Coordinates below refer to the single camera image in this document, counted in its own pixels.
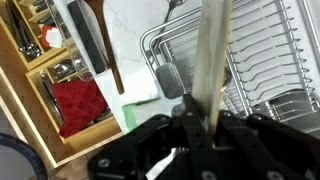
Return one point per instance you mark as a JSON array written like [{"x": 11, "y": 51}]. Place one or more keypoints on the green white sponge cloth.
[{"x": 138, "y": 112}]

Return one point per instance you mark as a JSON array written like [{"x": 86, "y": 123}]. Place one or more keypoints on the silver wire dish rack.
[{"x": 272, "y": 60}]

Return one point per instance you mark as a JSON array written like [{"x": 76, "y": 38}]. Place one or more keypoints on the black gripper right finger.
[{"x": 270, "y": 150}]

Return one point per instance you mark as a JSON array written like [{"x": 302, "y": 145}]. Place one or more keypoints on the metal ladle spoon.
[{"x": 172, "y": 4}]

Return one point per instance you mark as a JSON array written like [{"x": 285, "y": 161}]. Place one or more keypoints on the colourful floral ceramic plate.
[{"x": 211, "y": 59}]

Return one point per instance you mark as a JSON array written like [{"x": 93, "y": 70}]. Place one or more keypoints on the open wooden cutlery drawer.
[{"x": 27, "y": 100}]

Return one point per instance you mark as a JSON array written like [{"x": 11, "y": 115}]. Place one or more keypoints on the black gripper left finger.
[{"x": 132, "y": 156}]

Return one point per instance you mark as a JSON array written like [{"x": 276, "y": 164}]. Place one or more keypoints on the grey perforated utensil holder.
[{"x": 169, "y": 80}]

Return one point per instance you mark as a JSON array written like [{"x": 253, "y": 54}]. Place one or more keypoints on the red cloth in drawer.
[{"x": 80, "y": 102}]

